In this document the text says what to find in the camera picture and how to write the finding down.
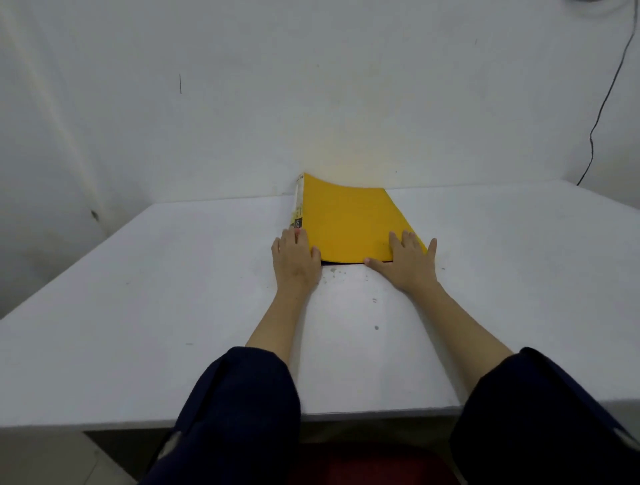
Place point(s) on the person's right hand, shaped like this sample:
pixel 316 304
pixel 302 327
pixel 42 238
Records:
pixel 410 267

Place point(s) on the person's left forearm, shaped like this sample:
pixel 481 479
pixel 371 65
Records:
pixel 277 325

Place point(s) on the red chair seat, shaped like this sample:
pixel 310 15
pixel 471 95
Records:
pixel 375 469

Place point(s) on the yellow folder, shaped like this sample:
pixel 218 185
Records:
pixel 350 225

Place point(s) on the person's left hand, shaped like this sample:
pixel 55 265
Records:
pixel 295 265

